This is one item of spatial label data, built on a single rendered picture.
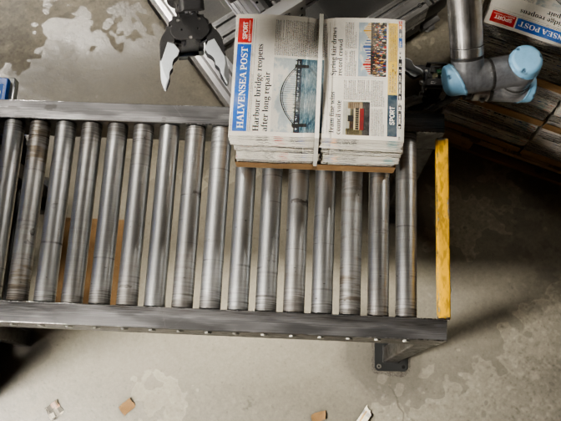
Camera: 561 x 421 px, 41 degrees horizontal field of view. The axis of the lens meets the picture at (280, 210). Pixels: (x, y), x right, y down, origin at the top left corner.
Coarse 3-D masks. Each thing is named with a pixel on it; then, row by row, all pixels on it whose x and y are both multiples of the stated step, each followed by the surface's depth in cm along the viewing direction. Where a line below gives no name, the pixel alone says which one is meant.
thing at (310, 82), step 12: (312, 24) 163; (324, 24) 163; (312, 36) 162; (324, 36) 162; (312, 48) 161; (324, 48) 161; (312, 60) 161; (324, 60) 160; (312, 72) 160; (324, 72) 160; (312, 84) 159; (324, 84) 159; (312, 96) 158; (324, 96) 158; (312, 108) 158; (324, 108) 157; (312, 120) 157; (324, 120) 157; (312, 132) 156; (324, 132) 156; (312, 144) 160; (324, 144) 159; (312, 156) 170; (324, 156) 169
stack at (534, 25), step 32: (512, 0) 186; (544, 0) 186; (512, 32) 184; (544, 32) 183; (544, 64) 192; (544, 96) 208; (448, 128) 250; (480, 128) 242; (512, 128) 233; (512, 160) 259
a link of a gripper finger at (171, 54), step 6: (168, 42) 138; (168, 48) 138; (174, 48) 138; (168, 54) 138; (174, 54) 138; (162, 60) 137; (168, 60) 137; (174, 60) 138; (162, 66) 137; (168, 66) 137; (162, 72) 137; (168, 72) 137; (162, 78) 137; (168, 78) 136; (162, 84) 137; (168, 84) 137
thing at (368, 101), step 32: (352, 32) 162; (384, 32) 161; (352, 64) 160; (384, 64) 159; (352, 96) 158; (384, 96) 158; (352, 128) 156; (384, 128) 156; (352, 160) 171; (384, 160) 170
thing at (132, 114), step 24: (0, 120) 186; (24, 120) 185; (48, 120) 184; (72, 120) 183; (96, 120) 183; (120, 120) 183; (144, 120) 183; (168, 120) 182; (192, 120) 182; (216, 120) 182; (408, 120) 181; (432, 120) 181; (432, 144) 188
